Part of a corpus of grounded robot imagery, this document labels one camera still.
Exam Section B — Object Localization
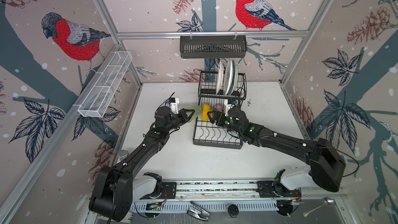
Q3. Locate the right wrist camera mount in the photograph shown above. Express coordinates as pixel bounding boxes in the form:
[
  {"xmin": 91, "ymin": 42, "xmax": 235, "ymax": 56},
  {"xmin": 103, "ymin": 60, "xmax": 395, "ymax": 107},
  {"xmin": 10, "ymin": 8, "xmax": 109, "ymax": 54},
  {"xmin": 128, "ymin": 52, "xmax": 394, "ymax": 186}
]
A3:
[{"xmin": 224, "ymin": 99, "xmax": 236, "ymax": 116}]

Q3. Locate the cream white plate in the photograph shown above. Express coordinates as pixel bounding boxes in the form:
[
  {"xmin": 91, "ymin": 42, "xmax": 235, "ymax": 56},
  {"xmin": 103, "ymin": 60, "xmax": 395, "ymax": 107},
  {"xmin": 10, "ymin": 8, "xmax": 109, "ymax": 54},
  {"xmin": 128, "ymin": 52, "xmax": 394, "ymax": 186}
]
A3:
[{"xmin": 216, "ymin": 62, "xmax": 224, "ymax": 95}]

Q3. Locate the white wire mesh shelf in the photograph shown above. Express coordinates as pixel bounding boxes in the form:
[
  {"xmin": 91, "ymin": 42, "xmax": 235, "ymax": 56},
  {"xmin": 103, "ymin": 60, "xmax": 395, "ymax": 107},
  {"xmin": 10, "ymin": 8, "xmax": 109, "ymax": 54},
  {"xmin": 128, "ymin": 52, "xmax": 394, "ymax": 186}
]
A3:
[{"xmin": 78, "ymin": 51, "xmax": 132, "ymax": 118}]

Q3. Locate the white plate blue rim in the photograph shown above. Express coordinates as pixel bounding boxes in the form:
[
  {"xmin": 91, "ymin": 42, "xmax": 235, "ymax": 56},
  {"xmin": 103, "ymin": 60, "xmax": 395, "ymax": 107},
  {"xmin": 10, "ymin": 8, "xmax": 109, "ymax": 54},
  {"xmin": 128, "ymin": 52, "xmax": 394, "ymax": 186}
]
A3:
[{"xmin": 223, "ymin": 59, "xmax": 236, "ymax": 95}]

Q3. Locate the black hanging wall basket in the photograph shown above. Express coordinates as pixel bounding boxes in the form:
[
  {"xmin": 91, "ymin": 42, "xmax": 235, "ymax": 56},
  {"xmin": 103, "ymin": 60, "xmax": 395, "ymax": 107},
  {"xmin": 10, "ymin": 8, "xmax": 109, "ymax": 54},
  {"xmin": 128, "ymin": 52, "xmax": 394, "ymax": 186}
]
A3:
[{"xmin": 180, "ymin": 35, "xmax": 247, "ymax": 59}]

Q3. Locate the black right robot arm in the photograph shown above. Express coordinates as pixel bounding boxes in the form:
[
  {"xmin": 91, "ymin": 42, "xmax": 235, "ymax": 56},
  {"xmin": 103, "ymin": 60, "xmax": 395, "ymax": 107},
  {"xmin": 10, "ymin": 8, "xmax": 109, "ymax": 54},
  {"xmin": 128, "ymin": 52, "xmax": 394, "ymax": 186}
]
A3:
[{"xmin": 206, "ymin": 107, "xmax": 346, "ymax": 192}]

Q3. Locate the black round knob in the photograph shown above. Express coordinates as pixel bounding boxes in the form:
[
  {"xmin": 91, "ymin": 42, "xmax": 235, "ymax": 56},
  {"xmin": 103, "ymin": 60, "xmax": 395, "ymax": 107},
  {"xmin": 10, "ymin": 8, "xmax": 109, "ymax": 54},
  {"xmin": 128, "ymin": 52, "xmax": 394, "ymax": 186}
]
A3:
[{"xmin": 227, "ymin": 204, "xmax": 239, "ymax": 218}]

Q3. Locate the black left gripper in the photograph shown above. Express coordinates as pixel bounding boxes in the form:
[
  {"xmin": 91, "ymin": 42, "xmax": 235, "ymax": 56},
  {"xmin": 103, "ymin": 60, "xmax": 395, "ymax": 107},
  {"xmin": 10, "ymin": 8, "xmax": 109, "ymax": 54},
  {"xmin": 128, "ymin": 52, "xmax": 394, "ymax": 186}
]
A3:
[{"xmin": 165, "ymin": 108, "xmax": 195, "ymax": 133}]

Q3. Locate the green glass tumbler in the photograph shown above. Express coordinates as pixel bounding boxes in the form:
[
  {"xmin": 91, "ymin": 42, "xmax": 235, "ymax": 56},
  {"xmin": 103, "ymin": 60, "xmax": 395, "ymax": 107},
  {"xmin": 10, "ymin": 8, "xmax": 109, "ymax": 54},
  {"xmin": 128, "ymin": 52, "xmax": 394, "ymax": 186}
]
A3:
[{"xmin": 186, "ymin": 105, "xmax": 202, "ymax": 122}]

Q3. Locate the red patterned bowl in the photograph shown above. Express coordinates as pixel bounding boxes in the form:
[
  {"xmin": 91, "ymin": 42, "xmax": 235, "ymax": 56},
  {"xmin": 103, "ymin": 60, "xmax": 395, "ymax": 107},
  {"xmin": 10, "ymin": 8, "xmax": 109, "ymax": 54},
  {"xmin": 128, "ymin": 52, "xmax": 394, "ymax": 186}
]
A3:
[{"xmin": 216, "ymin": 104, "xmax": 224, "ymax": 113}]

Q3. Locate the yellow bowl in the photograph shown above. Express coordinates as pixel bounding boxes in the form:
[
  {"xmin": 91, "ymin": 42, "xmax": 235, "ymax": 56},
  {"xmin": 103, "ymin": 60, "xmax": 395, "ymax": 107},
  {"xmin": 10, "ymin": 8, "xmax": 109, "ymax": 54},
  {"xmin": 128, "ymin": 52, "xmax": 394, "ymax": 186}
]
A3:
[{"xmin": 202, "ymin": 104, "xmax": 213, "ymax": 121}]

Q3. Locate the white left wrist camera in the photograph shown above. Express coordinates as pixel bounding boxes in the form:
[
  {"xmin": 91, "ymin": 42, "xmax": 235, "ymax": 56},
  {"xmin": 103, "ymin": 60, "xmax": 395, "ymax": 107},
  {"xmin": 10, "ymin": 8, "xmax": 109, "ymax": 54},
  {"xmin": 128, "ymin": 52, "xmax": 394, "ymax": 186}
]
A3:
[{"xmin": 166, "ymin": 97, "xmax": 179, "ymax": 114}]

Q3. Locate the metal spoon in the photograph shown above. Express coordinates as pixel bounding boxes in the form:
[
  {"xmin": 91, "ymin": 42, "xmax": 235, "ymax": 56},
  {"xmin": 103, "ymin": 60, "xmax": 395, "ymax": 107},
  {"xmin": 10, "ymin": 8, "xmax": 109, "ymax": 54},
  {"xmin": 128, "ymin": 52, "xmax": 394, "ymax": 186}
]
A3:
[{"xmin": 303, "ymin": 197, "xmax": 335, "ymax": 217}]

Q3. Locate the pale green plate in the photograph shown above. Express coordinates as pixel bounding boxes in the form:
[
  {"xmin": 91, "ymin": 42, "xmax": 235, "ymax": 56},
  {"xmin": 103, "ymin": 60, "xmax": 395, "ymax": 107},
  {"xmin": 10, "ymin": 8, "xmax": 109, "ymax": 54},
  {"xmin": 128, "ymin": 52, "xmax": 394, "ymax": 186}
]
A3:
[{"xmin": 231, "ymin": 60, "xmax": 238, "ymax": 94}]

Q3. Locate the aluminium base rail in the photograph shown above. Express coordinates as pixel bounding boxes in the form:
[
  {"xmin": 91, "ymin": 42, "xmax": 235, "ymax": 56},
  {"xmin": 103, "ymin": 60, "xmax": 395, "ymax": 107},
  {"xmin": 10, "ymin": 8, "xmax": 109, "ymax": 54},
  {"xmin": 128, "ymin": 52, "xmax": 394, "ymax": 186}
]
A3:
[{"xmin": 130, "ymin": 179, "xmax": 302, "ymax": 218}]

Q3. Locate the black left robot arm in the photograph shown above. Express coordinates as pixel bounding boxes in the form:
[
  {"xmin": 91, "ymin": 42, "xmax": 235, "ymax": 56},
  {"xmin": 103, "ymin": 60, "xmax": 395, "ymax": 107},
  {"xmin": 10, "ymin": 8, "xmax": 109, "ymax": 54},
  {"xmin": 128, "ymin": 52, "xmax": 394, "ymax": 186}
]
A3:
[{"xmin": 89, "ymin": 106, "xmax": 199, "ymax": 222}]

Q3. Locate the black two-tier dish rack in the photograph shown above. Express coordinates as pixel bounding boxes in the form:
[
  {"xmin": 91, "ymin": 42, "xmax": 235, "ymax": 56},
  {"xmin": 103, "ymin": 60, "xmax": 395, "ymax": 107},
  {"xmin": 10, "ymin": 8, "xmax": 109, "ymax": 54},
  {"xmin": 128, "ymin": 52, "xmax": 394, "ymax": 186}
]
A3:
[{"xmin": 193, "ymin": 71, "xmax": 247, "ymax": 149}]

